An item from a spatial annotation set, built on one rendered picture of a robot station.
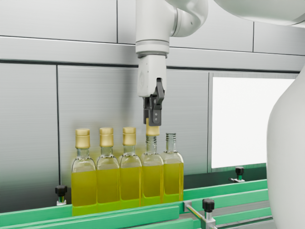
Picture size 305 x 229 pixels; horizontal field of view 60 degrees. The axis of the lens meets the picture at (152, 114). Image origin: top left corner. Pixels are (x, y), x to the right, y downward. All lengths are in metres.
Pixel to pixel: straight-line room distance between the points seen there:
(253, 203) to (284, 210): 0.59
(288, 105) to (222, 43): 0.73
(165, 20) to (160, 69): 0.12
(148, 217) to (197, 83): 0.44
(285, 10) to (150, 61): 0.42
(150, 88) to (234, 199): 0.41
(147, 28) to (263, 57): 0.53
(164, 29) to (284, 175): 0.48
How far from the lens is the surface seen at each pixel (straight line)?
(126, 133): 0.66
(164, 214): 0.70
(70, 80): 0.77
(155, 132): 0.66
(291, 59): 1.14
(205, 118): 0.90
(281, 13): 0.25
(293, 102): 0.26
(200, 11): 0.60
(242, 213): 0.85
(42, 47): 0.79
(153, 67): 0.62
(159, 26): 0.65
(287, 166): 0.26
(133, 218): 0.67
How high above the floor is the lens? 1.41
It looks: 4 degrees down
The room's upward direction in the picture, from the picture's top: straight up
